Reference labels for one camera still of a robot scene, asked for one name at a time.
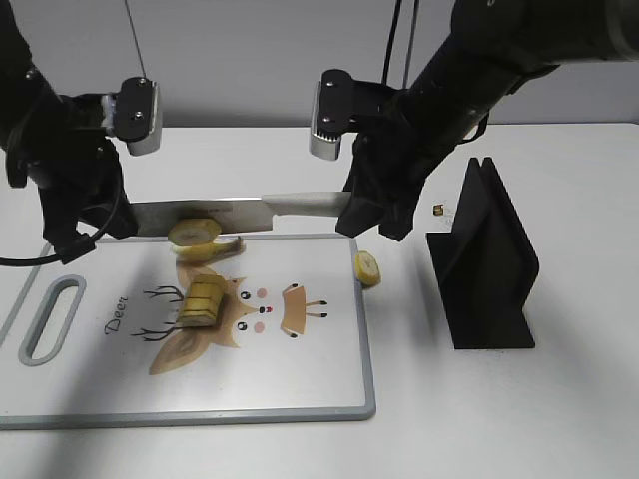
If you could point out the white deer cutting board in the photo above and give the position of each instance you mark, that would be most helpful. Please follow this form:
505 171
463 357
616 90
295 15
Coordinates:
96 343

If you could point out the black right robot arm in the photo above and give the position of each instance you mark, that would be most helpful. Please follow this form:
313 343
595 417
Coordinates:
492 49

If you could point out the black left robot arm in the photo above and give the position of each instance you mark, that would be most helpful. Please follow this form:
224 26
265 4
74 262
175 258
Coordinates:
20 74

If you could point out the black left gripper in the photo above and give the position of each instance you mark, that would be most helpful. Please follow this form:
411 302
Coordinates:
60 144

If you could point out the banana slice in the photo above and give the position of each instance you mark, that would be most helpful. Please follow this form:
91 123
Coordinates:
190 232
366 269

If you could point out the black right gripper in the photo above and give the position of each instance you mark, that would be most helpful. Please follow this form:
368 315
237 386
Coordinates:
400 141

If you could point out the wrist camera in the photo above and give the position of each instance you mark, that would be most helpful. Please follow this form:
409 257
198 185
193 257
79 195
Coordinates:
332 110
134 115

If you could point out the banana slice beside board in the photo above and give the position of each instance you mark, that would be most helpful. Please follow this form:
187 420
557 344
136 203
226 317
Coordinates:
366 269

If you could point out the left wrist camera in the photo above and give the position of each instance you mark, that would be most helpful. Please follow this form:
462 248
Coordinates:
134 115

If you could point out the black knife stand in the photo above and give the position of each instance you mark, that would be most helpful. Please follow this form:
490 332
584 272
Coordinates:
485 266

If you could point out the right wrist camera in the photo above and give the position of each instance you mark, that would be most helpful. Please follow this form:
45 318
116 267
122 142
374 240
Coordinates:
332 110

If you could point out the stack of banana slices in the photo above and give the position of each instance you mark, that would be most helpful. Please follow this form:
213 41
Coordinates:
203 300

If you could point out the white handled kitchen knife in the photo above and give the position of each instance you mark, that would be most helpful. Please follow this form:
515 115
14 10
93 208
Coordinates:
237 215

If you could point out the banana end piece with stem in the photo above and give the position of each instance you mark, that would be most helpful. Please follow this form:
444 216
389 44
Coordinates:
208 252

